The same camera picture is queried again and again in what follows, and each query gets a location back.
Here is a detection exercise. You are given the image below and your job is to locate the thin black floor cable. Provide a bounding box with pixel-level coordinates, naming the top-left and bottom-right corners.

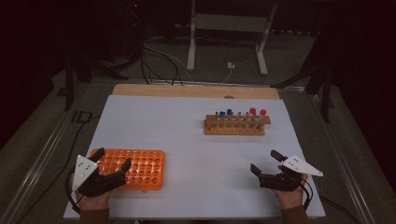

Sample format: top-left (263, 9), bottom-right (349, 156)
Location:
top-left (15, 115), bottom-right (102, 224)
top-left (319, 195), bottom-right (361, 224)

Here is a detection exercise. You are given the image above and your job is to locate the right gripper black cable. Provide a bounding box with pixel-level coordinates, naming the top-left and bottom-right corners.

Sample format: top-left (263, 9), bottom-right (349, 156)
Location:
top-left (299, 178), bottom-right (314, 212)

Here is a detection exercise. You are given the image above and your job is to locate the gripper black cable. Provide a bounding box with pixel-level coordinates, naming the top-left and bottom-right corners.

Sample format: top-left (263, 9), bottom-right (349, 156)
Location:
top-left (64, 167), bottom-right (82, 215)
top-left (299, 178), bottom-right (314, 212)

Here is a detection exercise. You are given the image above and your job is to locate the person's left hand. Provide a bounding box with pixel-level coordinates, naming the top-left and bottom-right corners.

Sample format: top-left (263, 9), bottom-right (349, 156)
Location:
top-left (74, 189), bottom-right (114, 212)

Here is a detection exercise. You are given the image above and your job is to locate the grey floor cable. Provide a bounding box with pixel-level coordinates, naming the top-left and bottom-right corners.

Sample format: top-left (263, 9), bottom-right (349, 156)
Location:
top-left (143, 41), bottom-right (195, 82)

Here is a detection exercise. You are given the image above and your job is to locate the metal frame rail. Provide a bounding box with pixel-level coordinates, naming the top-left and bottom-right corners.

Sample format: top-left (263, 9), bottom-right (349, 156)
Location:
top-left (306, 92), bottom-right (379, 224)
top-left (0, 83), bottom-right (92, 224)

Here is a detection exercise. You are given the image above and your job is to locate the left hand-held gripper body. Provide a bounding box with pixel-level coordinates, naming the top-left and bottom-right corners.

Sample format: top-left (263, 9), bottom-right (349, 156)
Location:
top-left (72, 154), bottom-right (129, 199)

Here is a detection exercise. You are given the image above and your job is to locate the white plug cable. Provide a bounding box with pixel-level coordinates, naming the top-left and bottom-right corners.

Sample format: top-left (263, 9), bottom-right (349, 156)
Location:
top-left (219, 67), bottom-right (233, 86)

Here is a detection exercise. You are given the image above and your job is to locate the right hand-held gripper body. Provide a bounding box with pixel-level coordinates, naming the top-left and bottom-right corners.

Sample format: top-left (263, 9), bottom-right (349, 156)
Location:
top-left (257, 154), bottom-right (324, 192)

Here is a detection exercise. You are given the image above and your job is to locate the white metal stand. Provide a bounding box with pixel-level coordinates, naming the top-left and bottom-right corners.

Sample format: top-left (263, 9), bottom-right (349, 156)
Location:
top-left (186, 0), bottom-right (278, 77)

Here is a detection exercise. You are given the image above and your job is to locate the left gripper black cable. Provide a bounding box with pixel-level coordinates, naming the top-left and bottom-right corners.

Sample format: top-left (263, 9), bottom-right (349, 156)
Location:
top-left (64, 167), bottom-right (82, 215)

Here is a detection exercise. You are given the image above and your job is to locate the person's right hand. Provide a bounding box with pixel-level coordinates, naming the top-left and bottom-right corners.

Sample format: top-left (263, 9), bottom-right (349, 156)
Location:
top-left (273, 173), bottom-right (309, 211)

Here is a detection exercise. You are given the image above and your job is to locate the wooden test tube rack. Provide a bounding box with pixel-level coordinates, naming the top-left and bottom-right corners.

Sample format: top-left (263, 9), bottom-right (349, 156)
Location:
top-left (204, 114), bottom-right (272, 136)

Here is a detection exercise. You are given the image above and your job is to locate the wooden table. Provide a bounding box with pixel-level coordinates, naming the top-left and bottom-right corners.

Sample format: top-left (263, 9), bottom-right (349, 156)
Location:
top-left (111, 83), bottom-right (280, 101)

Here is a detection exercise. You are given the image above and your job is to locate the dark equipment with red light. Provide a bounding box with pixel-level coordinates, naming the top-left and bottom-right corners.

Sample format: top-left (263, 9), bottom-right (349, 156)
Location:
top-left (124, 0), bottom-right (148, 63)

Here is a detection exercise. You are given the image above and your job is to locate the white table mat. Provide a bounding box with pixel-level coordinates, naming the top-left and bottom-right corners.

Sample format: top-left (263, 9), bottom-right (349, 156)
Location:
top-left (63, 94), bottom-right (327, 220)

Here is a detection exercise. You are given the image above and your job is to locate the black tripod stand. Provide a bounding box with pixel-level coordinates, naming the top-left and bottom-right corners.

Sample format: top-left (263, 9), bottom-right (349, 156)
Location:
top-left (64, 46), bottom-right (130, 112)
top-left (270, 31), bottom-right (336, 125)

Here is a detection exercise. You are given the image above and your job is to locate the orange plastic tube rack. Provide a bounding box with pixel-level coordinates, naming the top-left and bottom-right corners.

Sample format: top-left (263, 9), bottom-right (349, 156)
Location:
top-left (89, 147), bottom-right (166, 191)

